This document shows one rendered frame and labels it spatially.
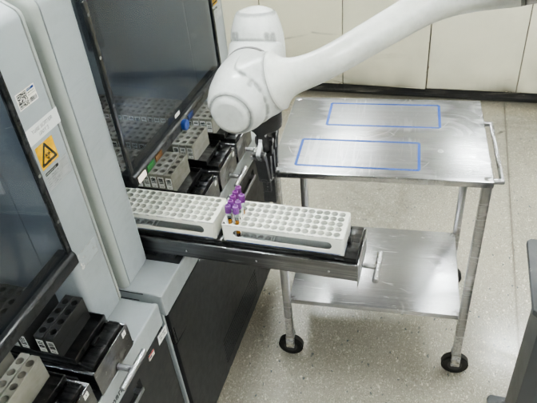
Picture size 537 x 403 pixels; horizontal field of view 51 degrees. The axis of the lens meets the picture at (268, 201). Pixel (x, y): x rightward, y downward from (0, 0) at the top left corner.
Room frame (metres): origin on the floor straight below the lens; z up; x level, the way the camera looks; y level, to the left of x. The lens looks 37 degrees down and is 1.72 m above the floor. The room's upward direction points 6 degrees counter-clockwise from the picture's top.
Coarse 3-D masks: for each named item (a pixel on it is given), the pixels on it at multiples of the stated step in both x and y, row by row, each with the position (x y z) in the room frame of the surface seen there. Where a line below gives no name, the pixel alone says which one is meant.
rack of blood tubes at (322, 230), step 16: (256, 208) 1.10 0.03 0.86; (272, 208) 1.10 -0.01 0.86; (288, 208) 1.09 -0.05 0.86; (304, 208) 1.08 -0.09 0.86; (224, 224) 1.05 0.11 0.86; (240, 224) 1.05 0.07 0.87; (256, 224) 1.04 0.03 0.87; (272, 224) 1.03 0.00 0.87; (288, 224) 1.03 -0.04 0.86; (304, 224) 1.02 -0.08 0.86; (320, 224) 1.01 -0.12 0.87; (336, 224) 1.01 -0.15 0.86; (240, 240) 1.04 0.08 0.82; (256, 240) 1.03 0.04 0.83; (272, 240) 1.04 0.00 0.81; (288, 240) 1.04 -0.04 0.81; (304, 240) 1.03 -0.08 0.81; (320, 240) 0.97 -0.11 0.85; (336, 240) 0.96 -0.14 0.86
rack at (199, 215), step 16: (128, 192) 1.23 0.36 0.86; (144, 192) 1.22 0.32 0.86; (160, 192) 1.21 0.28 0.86; (144, 208) 1.15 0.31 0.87; (160, 208) 1.15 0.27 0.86; (176, 208) 1.14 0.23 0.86; (192, 208) 1.14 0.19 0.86; (208, 208) 1.13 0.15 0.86; (224, 208) 1.13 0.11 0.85; (144, 224) 1.13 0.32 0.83; (160, 224) 1.15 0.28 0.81; (176, 224) 1.14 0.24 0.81; (192, 224) 1.08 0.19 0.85; (208, 224) 1.07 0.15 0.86
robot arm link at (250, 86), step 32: (416, 0) 0.94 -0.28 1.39; (448, 0) 0.94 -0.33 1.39; (480, 0) 0.92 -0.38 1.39; (512, 0) 0.90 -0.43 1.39; (352, 32) 0.91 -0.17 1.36; (384, 32) 0.90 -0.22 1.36; (224, 64) 0.93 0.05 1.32; (256, 64) 0.88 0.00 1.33; (288, 64) 0.88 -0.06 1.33; (320, 64) 0.87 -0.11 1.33; (352, 64) 0.88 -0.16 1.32; (224, 96) 0.83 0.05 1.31; (256, 96) 0.83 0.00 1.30; (288, 96) 0.87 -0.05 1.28; (224, 128) 0.83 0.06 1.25
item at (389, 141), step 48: (288, 144) 1.45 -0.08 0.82; (336, 144) 1.43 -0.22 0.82; (384, 144) 1.40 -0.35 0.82; (432, 144) 1.37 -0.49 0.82; (480, 144) 1.34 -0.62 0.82; (480, 192) 1.18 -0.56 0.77; (384, 240) 1.58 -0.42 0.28; (432, 240) 1.55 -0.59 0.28; (480, 240) 1.16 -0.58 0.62; (288, 288) 1.32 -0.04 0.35; (336, 288) 1.36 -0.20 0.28; (384, 288) 1.34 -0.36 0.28; (432, 288) 1.32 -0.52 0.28; (288, 336) 1.32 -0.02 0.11
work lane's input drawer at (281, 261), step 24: (144, 240) 1.11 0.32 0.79; (168, 240) 1.09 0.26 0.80; (192, 240) 1.08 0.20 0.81; (216, 240) 1.05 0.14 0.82; (360, 240) 1.00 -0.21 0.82; (240, 264) 1.02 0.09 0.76; (264, 264) 1.00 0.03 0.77; (288, 264) 0.98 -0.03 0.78; (312, 264) 0.96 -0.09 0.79; (336, 264) 0.94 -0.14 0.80; (360, 264) 0.96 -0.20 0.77
